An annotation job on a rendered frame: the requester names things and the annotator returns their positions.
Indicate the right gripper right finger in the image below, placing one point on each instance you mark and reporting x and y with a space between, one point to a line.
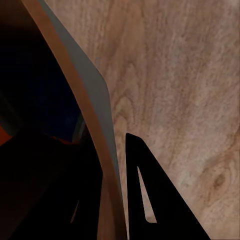
175 220

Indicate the trash can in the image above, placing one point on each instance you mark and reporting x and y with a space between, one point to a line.
32 160

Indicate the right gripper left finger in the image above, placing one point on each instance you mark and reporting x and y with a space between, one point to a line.
78 185

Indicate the can of soda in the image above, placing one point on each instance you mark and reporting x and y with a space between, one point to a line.
40 93
78 142
9 119

